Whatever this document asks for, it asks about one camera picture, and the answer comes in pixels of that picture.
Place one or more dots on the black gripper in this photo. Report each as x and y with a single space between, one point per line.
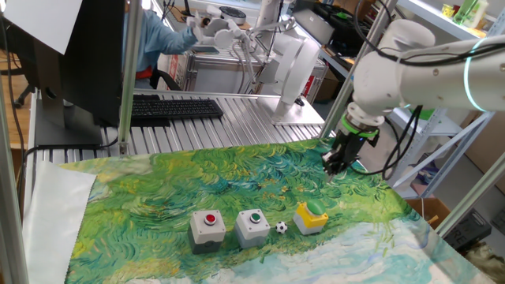
349 148

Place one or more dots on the yellow box green mushroom button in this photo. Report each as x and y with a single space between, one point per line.
309 221

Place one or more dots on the grey box green push button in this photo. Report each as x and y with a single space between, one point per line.
250 232

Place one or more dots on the grey box red push button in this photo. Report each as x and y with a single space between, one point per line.
205 236

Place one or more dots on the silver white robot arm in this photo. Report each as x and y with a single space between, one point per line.
434 83

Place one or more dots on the white bulky robot arm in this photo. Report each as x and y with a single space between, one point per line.
292 67

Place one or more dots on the cardboard box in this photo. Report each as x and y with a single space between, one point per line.
418 209
327 87

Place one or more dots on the small soccer ball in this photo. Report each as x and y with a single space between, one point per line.
281 227

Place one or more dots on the grey laptop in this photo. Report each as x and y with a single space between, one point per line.
315 25

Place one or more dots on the black plastic crate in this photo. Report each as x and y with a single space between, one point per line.
469 232

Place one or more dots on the black keyboard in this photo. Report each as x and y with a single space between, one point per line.
173 108

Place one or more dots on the white handheld device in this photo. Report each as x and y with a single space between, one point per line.
221 35

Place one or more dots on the beige fuzzy fabric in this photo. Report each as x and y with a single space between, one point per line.
485 264

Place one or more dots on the painted landscape cloth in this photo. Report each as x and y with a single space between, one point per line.
158 197

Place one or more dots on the grey metal shelf rack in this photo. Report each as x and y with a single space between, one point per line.
442 17

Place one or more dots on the round black device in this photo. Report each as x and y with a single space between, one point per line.
233 13

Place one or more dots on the small yellow jar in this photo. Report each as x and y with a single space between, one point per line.
447 10

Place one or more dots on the black office chair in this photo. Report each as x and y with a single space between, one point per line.
161 79

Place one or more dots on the green bottle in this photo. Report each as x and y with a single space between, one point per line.
469 12

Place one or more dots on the person in blue shirt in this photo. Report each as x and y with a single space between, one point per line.
158 43

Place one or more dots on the black computer monitor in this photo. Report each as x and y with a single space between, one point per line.
90 59

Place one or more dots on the white fabric sheet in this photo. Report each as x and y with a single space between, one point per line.
51 221

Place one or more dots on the white paper sheet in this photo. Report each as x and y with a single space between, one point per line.
43 19

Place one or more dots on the aluminium frame post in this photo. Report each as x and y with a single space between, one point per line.
340 106
130 79
469 197
10 197

